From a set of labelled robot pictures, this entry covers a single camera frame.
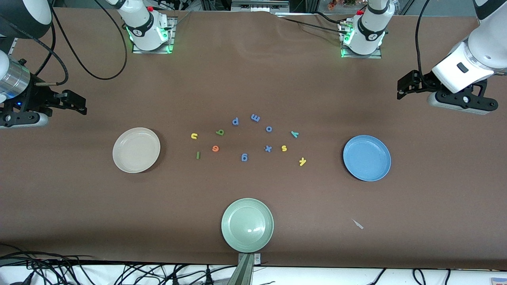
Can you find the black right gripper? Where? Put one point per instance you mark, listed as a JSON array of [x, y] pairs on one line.
[[35, 97]]

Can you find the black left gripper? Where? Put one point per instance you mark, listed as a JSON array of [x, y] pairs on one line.
[[423, 82]]

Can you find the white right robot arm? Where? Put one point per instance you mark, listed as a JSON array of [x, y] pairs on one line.
[[142, 23]]

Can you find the beige round plate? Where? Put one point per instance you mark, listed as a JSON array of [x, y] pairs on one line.
[[136, 150]]

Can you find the blue round plate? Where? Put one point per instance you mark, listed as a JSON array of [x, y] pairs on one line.
[[366, 158]]

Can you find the orange background object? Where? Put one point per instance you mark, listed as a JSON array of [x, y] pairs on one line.
[[332, 4]]

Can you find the small grey paper scrap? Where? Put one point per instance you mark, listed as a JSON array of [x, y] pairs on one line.
[[357, 224]]

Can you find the brown table cover sheet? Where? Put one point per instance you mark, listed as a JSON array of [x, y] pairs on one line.
[[253, 79]]

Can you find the blue foam letter m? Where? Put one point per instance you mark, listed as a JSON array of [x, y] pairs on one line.
[[255, 117]]

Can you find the green round plate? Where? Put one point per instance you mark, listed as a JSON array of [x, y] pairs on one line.
[[247, 225]]

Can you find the metal frame rail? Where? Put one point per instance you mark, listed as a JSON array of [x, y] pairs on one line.
[[259, 6]]

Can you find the aluminium camera mount post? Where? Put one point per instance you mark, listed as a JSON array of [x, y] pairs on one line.
[[245, 273]]

